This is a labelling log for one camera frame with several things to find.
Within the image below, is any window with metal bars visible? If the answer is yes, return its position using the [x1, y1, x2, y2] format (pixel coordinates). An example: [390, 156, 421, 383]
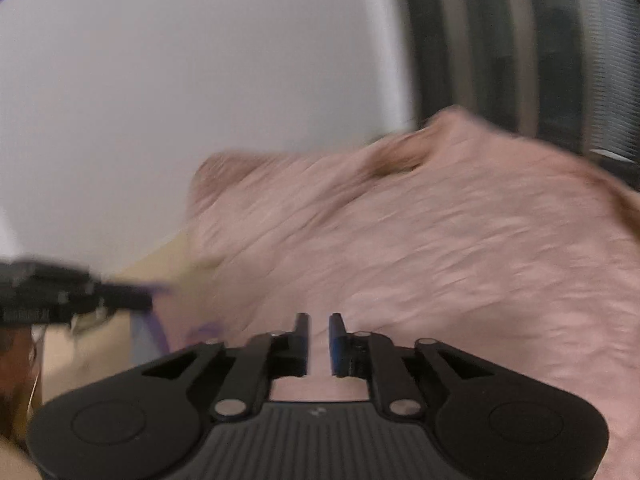
[404, 0, 639, 179]

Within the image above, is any pink quilted jacket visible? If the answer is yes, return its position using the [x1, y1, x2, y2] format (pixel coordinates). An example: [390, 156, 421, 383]
[189, 108, 639, 479]

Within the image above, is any operator left hand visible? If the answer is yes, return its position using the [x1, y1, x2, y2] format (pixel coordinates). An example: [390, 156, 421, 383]
[0, 327, 42, 454]

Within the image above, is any pink and blue fleece garment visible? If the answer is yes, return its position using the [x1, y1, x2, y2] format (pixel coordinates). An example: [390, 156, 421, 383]
[128, 282, 227, 369]

